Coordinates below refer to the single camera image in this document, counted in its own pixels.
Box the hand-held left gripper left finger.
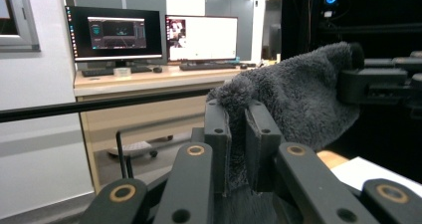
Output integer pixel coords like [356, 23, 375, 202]
[203, 99, 233, 197]

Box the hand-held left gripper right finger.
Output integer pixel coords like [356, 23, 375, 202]
[244, 100, 284, 194]

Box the dark grey fluffy cloth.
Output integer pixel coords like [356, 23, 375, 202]
[205, 41, 363, 224]

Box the black curtain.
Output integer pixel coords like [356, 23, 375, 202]
[281, 0, 422, 184]

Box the black keyboard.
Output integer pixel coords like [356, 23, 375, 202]
[81, 65, 153, 79]
[178, 61, 238, 72]

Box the light wooden desk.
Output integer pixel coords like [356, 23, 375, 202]
[73, 63, 284, 193]

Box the office chair base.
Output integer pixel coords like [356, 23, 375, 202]
[106, 134, 175, 159]

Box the white foam mat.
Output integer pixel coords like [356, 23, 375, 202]
[330, 155, 422, 199]

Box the monitor with white screen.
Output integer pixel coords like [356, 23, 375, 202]
[164, 14, 239, 65]

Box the small clear box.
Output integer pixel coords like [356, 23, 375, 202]
[112, 67, 132, 79]

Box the grey door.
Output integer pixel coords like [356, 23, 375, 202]
[204, 0, 256, 63]

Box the monitor with dark screen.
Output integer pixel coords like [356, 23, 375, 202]
[65, 5, 164, 69]

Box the camera with blue ring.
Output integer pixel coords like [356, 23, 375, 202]
[322, 0, 341, 20]

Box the black wire rack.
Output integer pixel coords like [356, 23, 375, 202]
[114, 129, 134, 180]

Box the black horizontal frame bar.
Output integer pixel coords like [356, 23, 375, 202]
[0, 88, 214, 124]

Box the grey window frame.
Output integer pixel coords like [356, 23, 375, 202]
[0, 0, 42, 53]

